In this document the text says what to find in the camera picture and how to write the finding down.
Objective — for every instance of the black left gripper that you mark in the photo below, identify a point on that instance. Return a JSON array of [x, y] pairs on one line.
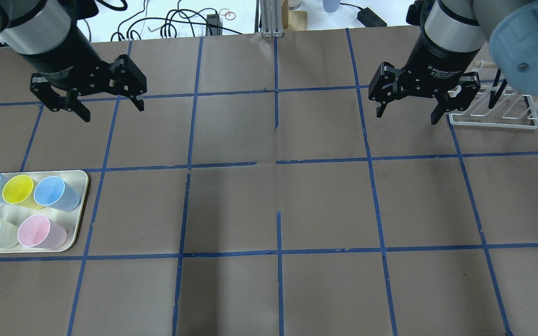
[[60, 55]]

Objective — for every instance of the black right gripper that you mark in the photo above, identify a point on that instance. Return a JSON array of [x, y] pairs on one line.
[[438, 66]]

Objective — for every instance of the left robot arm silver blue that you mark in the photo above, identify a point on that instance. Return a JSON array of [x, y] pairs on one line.
[[46, 35]]

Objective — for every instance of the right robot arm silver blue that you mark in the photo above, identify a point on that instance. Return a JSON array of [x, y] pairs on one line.
[[452, 32]]

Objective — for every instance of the beige cup tray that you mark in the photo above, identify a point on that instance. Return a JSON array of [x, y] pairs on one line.
[[80, 182]]

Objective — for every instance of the blue cup right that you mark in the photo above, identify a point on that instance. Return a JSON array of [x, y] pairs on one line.
[[54, 192]]

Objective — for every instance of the yellow cup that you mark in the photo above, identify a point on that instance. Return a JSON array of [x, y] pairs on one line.
[[19, 190]]

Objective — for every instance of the light blue cup on desk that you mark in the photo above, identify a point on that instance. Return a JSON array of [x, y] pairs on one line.
[[330, 6]]

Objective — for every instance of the pink cup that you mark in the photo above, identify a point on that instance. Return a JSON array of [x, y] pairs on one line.
[[41, 232]]

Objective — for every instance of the black power adapter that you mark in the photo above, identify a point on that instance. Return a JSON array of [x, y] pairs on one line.
[[369, 19]]

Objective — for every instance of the wooden mug tree stand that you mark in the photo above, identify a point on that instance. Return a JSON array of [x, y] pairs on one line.
[[293, 19]]

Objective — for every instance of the white wire cup rack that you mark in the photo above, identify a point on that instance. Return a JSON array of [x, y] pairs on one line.
[[496, 103]]

